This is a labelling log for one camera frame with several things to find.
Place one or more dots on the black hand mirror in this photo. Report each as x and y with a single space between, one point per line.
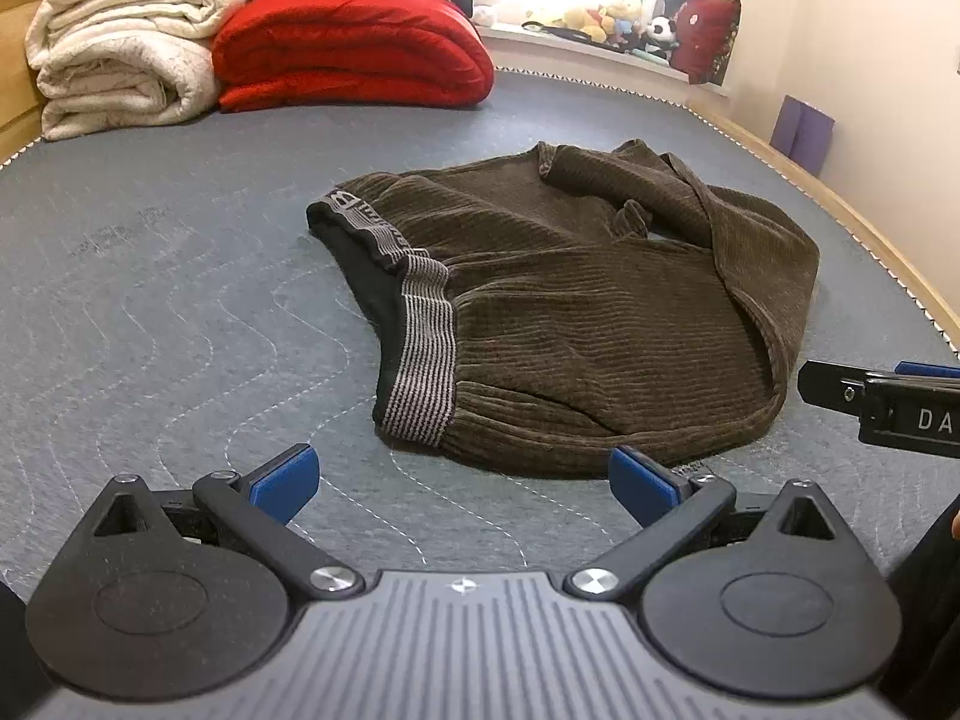
559 31

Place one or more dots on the panda plush toy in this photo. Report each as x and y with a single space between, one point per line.
660 34

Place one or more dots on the dark red cushion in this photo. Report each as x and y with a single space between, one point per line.
703 37

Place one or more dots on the pale yellow plush toy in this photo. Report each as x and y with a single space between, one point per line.
583 21

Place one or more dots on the red folded blanket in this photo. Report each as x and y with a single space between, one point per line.
352 45

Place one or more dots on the white window sill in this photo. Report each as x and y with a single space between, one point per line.
585 60

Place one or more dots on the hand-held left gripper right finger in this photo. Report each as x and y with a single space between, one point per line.
643 486

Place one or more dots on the person's dark clothing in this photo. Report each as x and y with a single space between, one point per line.
926 615

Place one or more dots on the grey quilted mattress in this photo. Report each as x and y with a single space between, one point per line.
187 262

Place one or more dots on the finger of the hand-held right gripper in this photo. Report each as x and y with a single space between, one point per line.
930 369
829 387

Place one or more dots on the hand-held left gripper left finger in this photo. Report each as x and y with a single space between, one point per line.
289 481

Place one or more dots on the yellow bear plush toy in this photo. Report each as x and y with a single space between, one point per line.
621 15

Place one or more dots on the cream folded blanket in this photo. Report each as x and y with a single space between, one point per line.
120 67

